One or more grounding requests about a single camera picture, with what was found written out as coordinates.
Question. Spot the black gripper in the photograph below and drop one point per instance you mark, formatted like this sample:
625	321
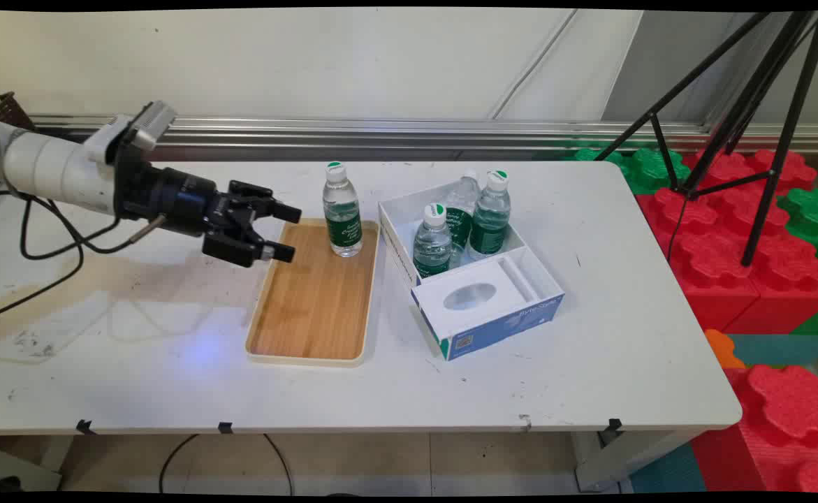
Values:
171	199

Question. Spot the green label water bottle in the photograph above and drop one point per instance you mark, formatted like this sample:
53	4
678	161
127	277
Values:
462	202
432	244
490	216
342	223

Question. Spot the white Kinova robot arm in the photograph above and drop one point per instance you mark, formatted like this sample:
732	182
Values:
52	168

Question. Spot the wooden tray with cream rim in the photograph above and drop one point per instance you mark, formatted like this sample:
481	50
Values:
311	307

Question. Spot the white and blue cardboard box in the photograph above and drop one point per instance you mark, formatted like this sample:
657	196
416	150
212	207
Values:
492	321

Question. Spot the brown wicker basket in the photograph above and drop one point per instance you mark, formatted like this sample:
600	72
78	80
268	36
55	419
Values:
14	112

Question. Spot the white table leg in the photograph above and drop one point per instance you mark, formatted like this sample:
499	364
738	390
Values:
24	471
604	468

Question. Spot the green foam block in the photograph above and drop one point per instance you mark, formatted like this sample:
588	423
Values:
810	213
649	168

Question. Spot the large red foam block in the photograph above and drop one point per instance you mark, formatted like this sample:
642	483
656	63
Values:
730	265

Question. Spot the orange foam piece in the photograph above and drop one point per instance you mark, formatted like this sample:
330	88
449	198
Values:
721	349

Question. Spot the black tripod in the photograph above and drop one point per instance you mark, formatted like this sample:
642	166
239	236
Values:
795	119

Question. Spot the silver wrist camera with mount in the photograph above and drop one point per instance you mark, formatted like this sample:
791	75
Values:
151	122

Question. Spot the aluminium wall rail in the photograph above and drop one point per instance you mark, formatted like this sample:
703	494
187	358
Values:
381	129

